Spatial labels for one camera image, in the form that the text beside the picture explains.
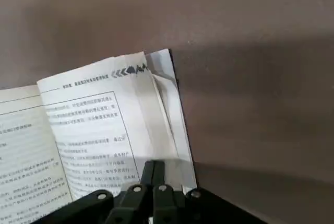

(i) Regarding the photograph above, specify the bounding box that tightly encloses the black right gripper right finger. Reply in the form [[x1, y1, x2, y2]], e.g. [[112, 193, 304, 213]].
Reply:
[[153, 161, 264, 224]]

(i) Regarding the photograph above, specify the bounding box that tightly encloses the white blue cover book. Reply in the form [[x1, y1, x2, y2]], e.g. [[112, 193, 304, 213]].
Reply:
[[0, 48, 198, 224]]

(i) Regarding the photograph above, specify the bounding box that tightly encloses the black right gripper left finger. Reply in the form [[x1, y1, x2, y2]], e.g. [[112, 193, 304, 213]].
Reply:
[[33, 161, 154, 224]]

